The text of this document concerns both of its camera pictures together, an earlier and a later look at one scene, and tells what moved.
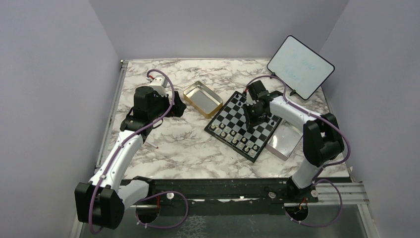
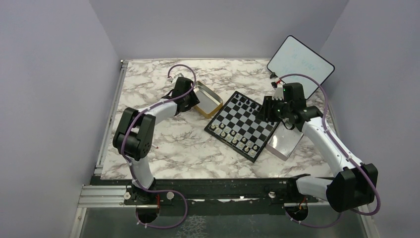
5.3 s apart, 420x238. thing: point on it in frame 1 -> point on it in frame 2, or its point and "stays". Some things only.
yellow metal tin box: x=203 y=98 stays
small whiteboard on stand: x=299 y=66 stays
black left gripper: x=177 y=109 -> x=194 y=100
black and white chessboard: x=230 y=126 stays
